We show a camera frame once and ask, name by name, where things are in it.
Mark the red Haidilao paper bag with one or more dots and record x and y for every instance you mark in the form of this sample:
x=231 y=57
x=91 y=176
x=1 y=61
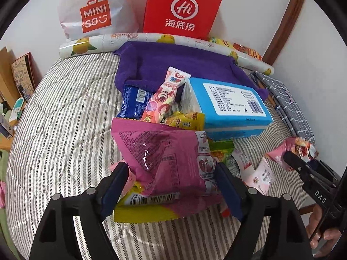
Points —
x=191 y=18

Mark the small pink white candy packet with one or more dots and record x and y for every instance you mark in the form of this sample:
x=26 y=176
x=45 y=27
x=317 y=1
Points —
x=261 y=178

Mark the brown wooden door frame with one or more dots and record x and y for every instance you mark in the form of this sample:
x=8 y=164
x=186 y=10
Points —
x=284 y=31

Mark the right hand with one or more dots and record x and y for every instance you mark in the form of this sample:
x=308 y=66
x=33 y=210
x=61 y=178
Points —
x=331 y=236

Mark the dark blue snack packet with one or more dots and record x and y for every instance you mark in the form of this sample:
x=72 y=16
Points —
x=134 y=102

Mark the grey checked fabric pouch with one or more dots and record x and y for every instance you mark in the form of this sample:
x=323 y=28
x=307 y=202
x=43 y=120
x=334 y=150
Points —
x=286 y=106

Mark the orange chips bag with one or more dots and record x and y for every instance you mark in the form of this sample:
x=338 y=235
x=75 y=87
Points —
x=251 y=52

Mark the large magenta snack bag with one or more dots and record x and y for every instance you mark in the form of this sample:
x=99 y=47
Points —
x=166 y=160

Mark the striped quilted bed cover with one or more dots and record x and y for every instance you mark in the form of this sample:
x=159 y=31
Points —
x=63 y=144

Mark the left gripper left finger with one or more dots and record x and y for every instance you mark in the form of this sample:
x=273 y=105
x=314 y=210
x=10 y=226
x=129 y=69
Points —
x=56 y=237

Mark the pink strawberry bear snack stick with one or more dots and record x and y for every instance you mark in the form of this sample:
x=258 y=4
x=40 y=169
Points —
x=162 y=100

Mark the purple towel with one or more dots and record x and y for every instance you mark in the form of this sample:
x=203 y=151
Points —
x=144 y=65

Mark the white Miniso shopping bag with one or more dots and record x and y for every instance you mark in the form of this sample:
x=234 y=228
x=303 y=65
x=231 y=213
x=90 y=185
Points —
x=84 y=18

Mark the yellow chips bag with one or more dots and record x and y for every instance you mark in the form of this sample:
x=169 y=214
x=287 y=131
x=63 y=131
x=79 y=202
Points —
x=222 y=42

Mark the pink panda snack packet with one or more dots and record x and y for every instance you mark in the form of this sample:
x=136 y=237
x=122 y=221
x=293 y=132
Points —
x=298 y=146

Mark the rolled lemon print mat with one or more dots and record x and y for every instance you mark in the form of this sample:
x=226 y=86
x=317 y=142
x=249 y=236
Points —
x=112 y=42

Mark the green cracker snack packet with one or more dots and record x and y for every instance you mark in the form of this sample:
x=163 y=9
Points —
x=221 y=151

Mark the blue tissue pack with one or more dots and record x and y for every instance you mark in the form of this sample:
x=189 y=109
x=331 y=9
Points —
x=231 y=110

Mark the yellow cracker snack packet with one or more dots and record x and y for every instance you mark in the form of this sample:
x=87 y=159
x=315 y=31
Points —
x=188 y=121

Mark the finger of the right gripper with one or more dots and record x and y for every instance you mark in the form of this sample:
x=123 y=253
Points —
x=297 y=164

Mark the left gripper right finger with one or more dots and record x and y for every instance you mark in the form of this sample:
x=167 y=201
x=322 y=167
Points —
x=286 y=237

